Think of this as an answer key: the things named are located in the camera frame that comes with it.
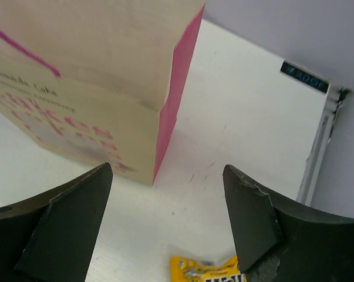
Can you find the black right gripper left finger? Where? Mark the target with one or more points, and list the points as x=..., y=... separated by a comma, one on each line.
x=52, y=236

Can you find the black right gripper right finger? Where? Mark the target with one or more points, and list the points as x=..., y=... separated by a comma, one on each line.
x=279, y=239

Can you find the yellow M&M packet right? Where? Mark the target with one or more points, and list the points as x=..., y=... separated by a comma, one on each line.
x=184, y=269

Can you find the blue label right corner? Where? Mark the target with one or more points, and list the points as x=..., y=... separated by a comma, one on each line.
x=305, y=77

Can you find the aluminium table frame rail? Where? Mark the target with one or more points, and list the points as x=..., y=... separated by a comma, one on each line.
x=334, y=101

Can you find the paper bag with pink handles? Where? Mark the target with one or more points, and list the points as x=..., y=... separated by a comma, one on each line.
x=98, y=81

